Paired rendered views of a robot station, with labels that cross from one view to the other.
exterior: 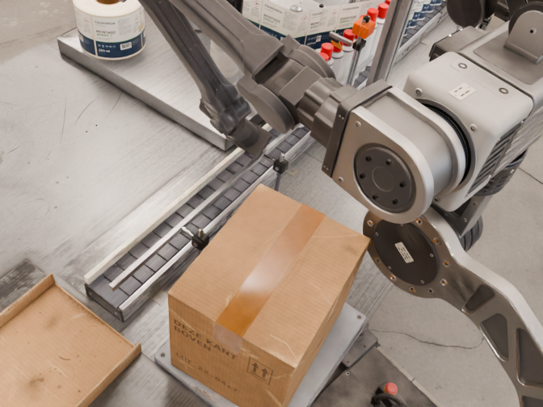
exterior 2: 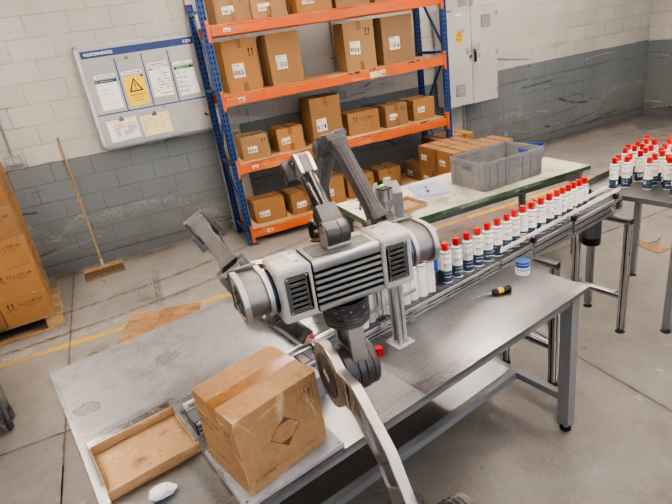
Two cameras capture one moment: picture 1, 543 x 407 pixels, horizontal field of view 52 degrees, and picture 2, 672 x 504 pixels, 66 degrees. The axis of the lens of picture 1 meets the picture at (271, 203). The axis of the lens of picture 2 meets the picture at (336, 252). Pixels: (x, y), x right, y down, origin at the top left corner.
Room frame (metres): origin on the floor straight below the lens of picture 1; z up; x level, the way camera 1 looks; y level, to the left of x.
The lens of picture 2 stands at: (-0.45, -0.94, 2.05)
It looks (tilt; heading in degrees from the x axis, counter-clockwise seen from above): 23 degrees down; 29
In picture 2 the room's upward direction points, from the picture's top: 9 degrees counter-clockwise
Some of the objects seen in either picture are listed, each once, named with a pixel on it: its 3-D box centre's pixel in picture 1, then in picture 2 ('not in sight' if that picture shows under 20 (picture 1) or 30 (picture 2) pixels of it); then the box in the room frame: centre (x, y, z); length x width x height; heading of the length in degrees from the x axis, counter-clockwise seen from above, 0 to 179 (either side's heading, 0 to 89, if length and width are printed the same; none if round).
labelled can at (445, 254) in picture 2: not in sight; (446, 262); (1.73, -0.30, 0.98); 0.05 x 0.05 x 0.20
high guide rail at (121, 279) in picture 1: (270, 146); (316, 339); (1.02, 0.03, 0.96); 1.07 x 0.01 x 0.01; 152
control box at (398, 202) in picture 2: not in sight; (389, 210); (1.35, -0.20, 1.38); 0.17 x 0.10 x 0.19; 27
